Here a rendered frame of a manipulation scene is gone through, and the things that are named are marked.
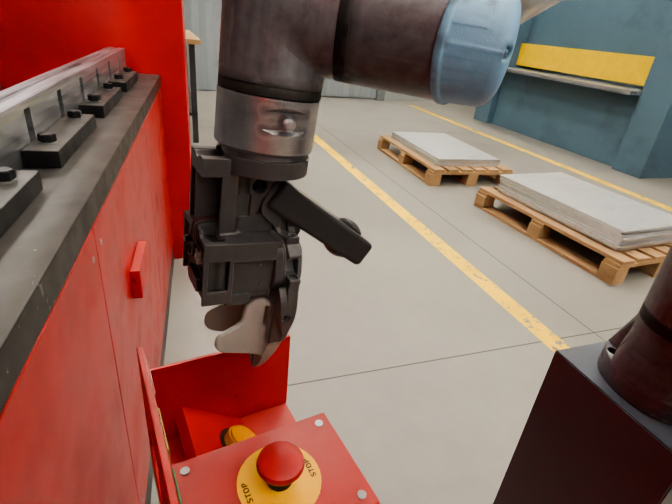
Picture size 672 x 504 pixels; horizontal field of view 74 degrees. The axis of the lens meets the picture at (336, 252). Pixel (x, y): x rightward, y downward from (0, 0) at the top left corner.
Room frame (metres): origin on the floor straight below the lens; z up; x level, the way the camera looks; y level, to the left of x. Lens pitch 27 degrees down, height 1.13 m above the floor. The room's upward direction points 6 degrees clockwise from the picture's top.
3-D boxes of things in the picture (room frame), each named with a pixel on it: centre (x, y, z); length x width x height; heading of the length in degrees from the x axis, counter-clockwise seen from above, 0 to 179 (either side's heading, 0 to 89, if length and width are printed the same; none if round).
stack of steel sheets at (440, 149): (4.32, -0.90, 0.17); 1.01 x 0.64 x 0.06; 20
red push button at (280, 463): (0.25, 0.03, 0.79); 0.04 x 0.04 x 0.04
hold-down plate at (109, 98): (1.21, 0.66, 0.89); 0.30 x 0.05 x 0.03; 18
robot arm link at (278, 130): (0.34, 0.06, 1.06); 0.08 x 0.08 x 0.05
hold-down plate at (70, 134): (0.83, 0.54, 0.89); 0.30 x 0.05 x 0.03; 18
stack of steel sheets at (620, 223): (2.89, -1.64, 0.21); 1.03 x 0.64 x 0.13; 25
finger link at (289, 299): (0.32, 0.05, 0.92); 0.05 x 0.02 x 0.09; 31
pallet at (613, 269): (2.89, -1.64, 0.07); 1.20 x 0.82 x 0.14; 25
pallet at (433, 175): (4.32, -0.90, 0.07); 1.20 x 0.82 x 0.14; 20
